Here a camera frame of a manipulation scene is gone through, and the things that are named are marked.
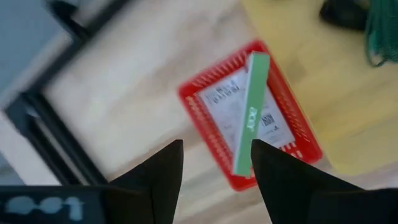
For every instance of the white green card reader box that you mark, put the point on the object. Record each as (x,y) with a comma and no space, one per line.
(224,105)
(253,102)

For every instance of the black aluminium table frame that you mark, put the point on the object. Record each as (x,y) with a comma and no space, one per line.
(62,143)

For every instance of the yellow translucent plastic bin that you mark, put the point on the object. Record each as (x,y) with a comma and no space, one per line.
(342,93)

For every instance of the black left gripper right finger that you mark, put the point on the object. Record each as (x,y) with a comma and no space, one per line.
(280,193)

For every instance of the red slotted plastic basket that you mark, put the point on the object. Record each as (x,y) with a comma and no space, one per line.
(189,96)

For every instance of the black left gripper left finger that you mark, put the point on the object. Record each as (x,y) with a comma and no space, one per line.
(164,186)

